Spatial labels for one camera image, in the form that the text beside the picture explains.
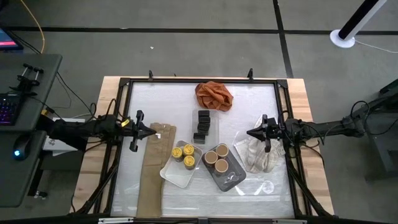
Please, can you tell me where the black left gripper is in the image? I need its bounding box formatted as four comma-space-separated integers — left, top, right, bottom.
119, 108, 157, 152

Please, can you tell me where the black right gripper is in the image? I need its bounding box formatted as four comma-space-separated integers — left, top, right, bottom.
247, 114, 286, 153

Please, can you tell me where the tan lid spice jar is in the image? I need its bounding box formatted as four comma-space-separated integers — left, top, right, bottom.
214, 159, 229, 177
204, 150, 219, 167
215, 143, 230, 159

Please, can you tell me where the tan cloth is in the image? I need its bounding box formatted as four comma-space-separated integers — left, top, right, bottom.
136, 122, 177, 218

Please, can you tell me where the clear plastic bag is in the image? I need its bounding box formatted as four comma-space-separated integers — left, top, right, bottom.
235, 177, 276, 197
233, 114, 282, 158

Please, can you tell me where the cream checked cloth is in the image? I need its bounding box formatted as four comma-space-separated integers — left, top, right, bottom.
244, 136, 282, 174

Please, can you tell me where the white table cover sheet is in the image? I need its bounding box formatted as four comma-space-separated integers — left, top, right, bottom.
110, 81, 295, 218

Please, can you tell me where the white square plate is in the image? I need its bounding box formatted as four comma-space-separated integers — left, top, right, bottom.
159, 139, 204, 189

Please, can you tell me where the grey translucent plastic bin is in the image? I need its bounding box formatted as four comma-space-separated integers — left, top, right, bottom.
201, 142, 248, 193

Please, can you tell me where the orange crumpled cloth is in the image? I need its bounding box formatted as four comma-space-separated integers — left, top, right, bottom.
195, 81, 234, 112

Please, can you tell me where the white printed paper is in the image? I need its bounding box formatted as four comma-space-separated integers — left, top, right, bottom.
42, 117, 86, 157

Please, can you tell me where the grey desk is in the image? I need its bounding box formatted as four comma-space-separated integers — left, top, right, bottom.
0, 53, 63, 208

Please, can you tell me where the black cart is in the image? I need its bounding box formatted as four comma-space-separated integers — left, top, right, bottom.
341, 77, 398, 181

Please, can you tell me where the black computer mouse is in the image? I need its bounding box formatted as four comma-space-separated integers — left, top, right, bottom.
12, 133, 32, 162

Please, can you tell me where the tower fan white round base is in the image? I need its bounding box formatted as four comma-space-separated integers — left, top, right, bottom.
329, 0, 389, 49

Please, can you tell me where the black clamp stand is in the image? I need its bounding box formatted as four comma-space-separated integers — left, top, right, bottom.
8, 63, 44, 98

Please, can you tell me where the black keyboard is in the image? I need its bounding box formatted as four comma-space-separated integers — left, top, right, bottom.
0, 92, 22, 127

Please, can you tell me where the monitor screen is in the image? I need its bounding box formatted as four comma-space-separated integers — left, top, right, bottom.
0, 27, 24, 52

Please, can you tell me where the black metal table frame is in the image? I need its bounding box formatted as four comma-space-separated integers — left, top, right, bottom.
70, 76, 335, 224

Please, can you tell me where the white cable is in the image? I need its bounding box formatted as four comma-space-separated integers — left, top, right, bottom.
353, 39, 398, 54

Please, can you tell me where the yellow cable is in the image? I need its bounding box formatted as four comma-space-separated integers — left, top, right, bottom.
19, 0, 46, 54

